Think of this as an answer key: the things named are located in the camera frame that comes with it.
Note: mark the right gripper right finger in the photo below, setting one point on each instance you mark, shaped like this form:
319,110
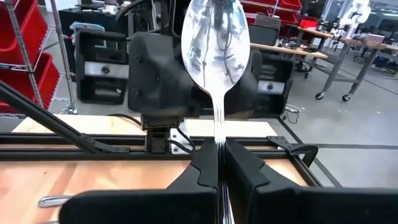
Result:
295,208

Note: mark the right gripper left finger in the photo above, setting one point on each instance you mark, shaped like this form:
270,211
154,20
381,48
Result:
155,208

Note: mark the silver table knife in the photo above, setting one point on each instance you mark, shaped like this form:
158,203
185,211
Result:
53,201

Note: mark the silver spoon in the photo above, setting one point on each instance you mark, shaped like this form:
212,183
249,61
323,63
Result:
214,46

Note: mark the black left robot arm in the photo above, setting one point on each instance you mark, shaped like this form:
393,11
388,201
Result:
155,74

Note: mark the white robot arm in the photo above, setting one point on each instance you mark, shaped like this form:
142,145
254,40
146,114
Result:
354,15

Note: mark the white power strip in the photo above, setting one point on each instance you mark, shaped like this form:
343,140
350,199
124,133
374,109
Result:
292,109

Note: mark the black equipment case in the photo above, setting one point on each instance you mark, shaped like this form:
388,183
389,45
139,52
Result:
280,105
93,90

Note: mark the wooden workbench grey legs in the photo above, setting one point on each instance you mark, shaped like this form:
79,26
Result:
289,49
351,42

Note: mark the red plastic storage bin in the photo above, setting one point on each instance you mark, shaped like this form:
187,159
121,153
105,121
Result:
46,81
18,28
308,24
289,4

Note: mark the black office chair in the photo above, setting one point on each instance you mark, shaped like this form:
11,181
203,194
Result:
264,34

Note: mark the light blue object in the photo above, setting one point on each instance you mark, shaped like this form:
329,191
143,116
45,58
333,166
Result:
87,26

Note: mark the black cabinet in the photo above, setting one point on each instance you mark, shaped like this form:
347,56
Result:
66,18

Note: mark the silver mounting bracket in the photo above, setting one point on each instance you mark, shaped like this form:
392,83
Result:
175,143

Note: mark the black aluminium table frame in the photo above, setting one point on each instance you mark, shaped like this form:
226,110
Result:
46,154

